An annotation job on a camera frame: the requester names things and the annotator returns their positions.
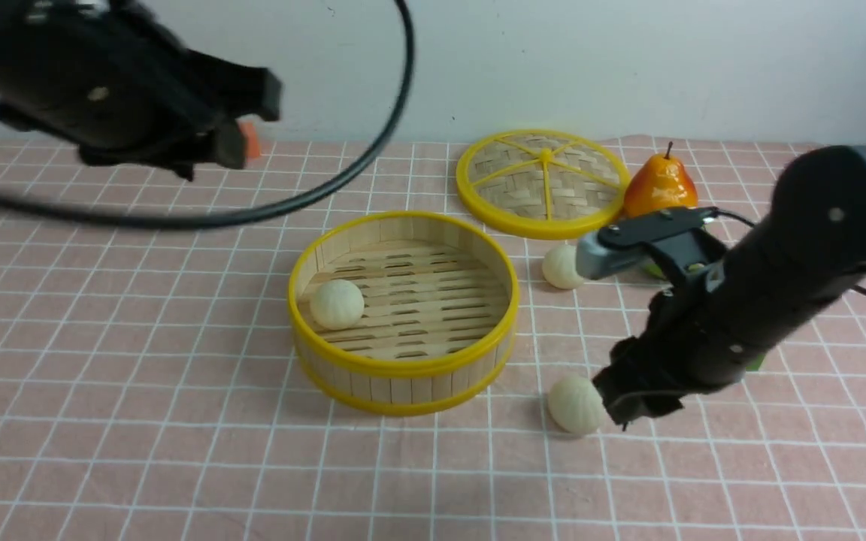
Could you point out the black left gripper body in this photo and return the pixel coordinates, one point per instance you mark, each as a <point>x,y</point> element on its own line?
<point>109,78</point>

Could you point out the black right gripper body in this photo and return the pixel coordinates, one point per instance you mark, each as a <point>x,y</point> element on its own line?
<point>684,350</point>

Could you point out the white bun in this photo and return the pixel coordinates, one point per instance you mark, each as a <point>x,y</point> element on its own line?
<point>576,406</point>
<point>558,267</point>
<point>337,305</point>

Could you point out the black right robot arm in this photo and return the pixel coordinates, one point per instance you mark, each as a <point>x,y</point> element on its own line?
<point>727,306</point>

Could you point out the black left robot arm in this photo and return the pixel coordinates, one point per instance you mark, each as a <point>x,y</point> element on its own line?
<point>108,77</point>

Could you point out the yellow-rimmed woven steamer lid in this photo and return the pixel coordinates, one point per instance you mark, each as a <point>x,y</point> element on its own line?
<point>541,184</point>

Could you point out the yellow-rimmed bamboo steamer tray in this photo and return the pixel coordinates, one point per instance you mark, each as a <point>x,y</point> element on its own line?
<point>439,323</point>

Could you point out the green cube block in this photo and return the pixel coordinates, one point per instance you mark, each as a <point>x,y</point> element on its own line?
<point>756,362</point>

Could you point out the green toy watermelon ball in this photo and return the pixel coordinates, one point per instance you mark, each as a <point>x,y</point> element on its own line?
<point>653,270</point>

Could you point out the orange cube block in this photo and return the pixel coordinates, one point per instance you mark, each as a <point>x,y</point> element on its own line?
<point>253,146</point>

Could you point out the orange yellow toy pear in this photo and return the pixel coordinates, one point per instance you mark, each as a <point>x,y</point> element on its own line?
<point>662,182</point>

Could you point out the pink checkered tablecloth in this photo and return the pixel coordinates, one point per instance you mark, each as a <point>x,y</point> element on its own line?
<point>148,391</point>

